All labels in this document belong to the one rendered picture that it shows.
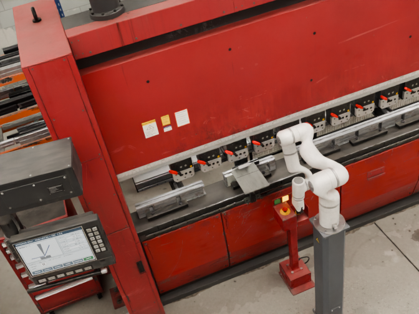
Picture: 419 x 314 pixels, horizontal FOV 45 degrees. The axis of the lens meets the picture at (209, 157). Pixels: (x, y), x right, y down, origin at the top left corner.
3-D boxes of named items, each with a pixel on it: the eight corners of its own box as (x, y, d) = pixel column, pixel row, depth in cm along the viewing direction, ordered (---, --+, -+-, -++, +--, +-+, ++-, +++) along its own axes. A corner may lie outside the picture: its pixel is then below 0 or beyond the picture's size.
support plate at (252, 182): (245, 194, 343) (245, 194, 342) (231, 171, 363) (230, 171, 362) (269, 185, 346) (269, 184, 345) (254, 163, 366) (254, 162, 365)
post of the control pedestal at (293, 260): (293, 270, 396) (289, 223, 361) (289, 265, 400) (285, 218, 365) (298, 268, 397) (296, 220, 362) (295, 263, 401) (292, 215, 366)
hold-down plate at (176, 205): (148, 221, 353) (147, 218, 351) (146, 216, 357) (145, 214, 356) (189, 206, 359) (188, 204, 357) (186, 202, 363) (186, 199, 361)
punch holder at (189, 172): (174, 182, 347) (169, 164, 336) (171, 176, 353) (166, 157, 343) (195, 176, 349) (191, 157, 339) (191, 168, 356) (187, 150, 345)
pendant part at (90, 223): (35, 286, 277) (9, 243, 255) (36, 269, 287) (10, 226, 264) (116, 264, 281) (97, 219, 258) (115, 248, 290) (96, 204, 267)
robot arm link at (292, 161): (302, 144, 339) (311, 184, 349) (280, 152, 336) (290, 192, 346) (308, 147, 331) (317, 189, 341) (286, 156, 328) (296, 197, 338)
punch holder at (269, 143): (255, 154, 357) (253, 135, 347) (250, 147, 364) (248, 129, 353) (275, 147, 360) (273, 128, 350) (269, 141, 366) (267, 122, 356)
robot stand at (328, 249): (346, 319, 371) (350, 227, 307) (325, 329, 367) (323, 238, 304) (333, 300, 384) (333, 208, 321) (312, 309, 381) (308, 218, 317)
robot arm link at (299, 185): (302, 187, 350) (289, 191, 348) (302, 173, 340) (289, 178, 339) (308, 195, 344) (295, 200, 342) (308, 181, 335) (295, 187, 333)
